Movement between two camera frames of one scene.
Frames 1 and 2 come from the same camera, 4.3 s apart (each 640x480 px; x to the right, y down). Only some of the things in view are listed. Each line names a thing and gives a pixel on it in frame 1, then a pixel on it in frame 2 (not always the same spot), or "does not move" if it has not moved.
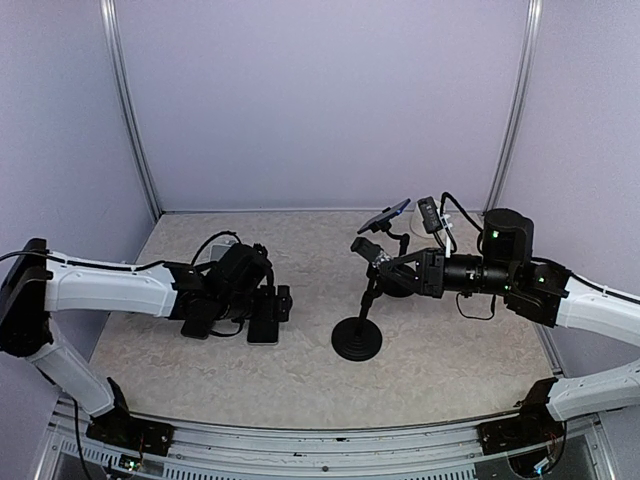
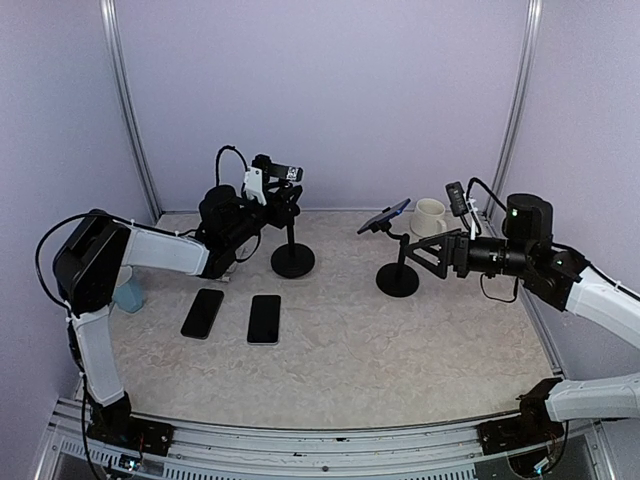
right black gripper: [433, 269] → [457, 242]
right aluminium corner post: [517, 119] does not move
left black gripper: [283, 304] → [280, 213]
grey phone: [263, 332] does not move
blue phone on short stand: [386, 215] does not move
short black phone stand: [395, 286] does not move
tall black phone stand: [359, 338] → [291, 261]
